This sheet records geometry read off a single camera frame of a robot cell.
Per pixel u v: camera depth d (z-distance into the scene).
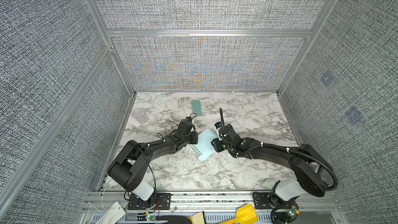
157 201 0.73
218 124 0.80
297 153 0.46
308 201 0.75
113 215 0.69
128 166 0.45
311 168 0.46
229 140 0.66
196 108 1.10
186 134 0.72
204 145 0.88
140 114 1.03
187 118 0.82
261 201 0.73
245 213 0.70
